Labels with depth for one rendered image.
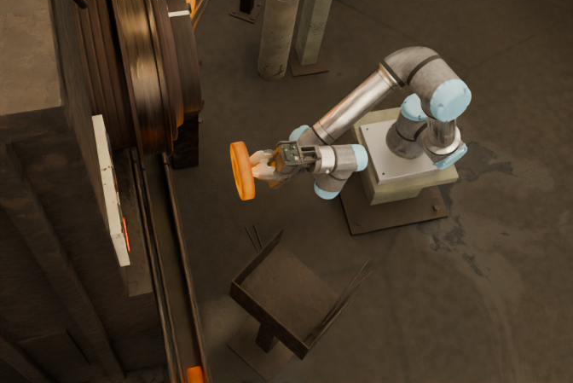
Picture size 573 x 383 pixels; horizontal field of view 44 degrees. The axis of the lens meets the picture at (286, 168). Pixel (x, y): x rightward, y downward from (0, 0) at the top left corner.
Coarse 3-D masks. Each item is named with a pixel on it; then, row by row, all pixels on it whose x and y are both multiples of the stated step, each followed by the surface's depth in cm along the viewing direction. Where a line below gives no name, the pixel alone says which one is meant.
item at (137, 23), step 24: (120, 0) 141; (144, 0) 141; (144, 24) 140; (144, 48) 140; (144, 72) 141; (144, 96) 143; (144, 120) 146; (168, 120) 146; (144, 144) 152; (168, 144) 153
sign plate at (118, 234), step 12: (96, 120) 139; (96, 132) 138; (96, 144) 137; (108, 156) 136; (108, 168) 135; (108, 180) 134; (108, 192) 133; (108, 204) 132; (108, 216) 131; (120, 228) 130; (120, 240) 132; (120, 252) 138; (120, 264) 144
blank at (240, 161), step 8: (232, 144) 182; (240, 144) 181; (232, 152) 183; (240, 152) 178; (232, 160) 188; (240, 160) 177; (248, 160) 177; (240, 168) 177; (248, 168) 177; (240, 176) 177; (248, 176) 177; (240, 184) 179; (248, 184) 178; (240, 192) 183; (248, 192) 179
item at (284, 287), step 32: (256, 256) 185; (288, 256) 198; (256, 288) 193; (288, 288) 194; (320, 288) 196; (256, 320) 249; (288, 320) 191; (320, 320) 192; (256, 352) 244; (288, 352) 245
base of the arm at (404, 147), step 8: (392, 128) 246; (392, 136) 245; (400, 136) 241; (392, 144) 246; (400, 144) 243; (408, 144) 242; (416, 144) 242; (392, 152) 248; (400, 152) 245; (408, 152) 244; (416, 152) 245; (424, 152) 249
